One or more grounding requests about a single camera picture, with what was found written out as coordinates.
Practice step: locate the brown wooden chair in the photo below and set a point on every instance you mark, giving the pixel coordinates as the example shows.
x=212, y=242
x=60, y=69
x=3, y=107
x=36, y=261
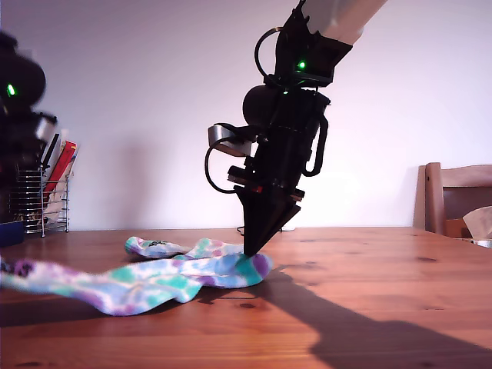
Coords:
x=434, y=200

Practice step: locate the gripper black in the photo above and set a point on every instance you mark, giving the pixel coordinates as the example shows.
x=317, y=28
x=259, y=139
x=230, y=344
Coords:
x=280, y=165

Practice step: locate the black chopstick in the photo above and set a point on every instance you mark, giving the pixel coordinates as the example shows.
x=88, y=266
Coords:
x=50, y=150

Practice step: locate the beige paper packet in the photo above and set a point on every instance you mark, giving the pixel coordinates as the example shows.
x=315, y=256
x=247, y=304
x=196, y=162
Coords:
x=57, y=203

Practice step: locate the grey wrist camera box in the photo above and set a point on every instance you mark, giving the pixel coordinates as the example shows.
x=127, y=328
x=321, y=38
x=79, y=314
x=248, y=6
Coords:
x=46, y=127
x=223, y=136

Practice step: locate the tie-dye Hugging Face sock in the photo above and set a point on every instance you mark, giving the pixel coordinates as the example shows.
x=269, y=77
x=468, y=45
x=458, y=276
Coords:
x=161, y=250
x=153, y=280

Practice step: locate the dark blue container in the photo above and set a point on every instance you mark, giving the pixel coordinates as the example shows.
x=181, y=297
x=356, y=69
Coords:
x=11, y=234

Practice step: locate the red and yellow paper packet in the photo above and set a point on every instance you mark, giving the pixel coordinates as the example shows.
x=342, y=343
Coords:
x=65, y=157

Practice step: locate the grey tissue box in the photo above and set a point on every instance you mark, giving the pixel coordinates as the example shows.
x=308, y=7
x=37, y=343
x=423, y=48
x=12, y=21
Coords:
x=483, y=244

